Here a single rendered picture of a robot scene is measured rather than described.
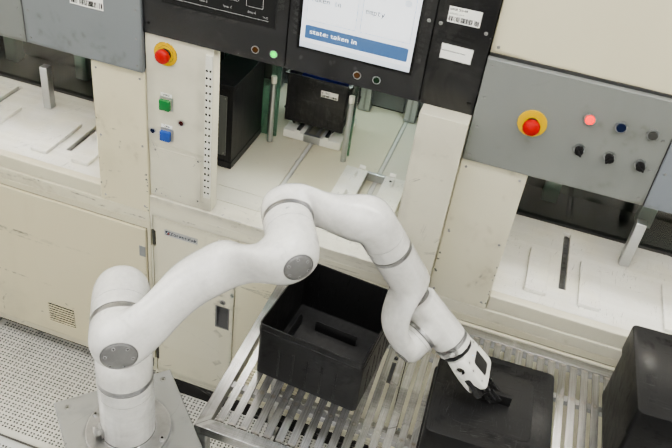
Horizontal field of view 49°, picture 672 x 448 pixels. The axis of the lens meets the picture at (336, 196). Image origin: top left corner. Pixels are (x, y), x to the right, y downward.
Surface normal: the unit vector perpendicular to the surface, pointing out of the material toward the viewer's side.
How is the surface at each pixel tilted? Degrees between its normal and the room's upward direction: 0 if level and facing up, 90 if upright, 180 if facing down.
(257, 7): 90
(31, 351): 0
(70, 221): 90
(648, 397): 0
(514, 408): 0
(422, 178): 90
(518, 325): 90
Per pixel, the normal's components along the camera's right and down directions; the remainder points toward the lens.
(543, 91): -0.30, 0.53
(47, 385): 0.11, -0.80
